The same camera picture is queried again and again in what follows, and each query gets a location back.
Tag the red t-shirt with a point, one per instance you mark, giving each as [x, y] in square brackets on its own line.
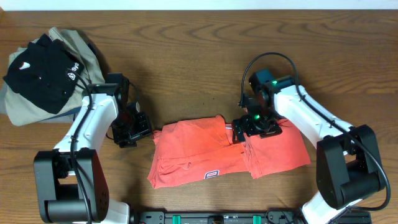
[198, 149]

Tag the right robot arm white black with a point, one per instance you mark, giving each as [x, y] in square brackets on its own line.
[349, 167]

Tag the dark blue folded garment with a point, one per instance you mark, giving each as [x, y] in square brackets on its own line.
[67, 117]

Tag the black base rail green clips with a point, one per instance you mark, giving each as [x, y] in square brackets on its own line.
[270, 217]

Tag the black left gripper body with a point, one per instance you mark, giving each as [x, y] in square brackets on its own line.
[132, 127]

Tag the black folded shirt white logo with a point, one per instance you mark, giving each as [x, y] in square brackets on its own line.
[44, 74]

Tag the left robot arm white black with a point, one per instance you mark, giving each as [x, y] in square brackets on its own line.
[70, 182]

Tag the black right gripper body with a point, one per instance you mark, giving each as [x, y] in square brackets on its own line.
[262, 123]

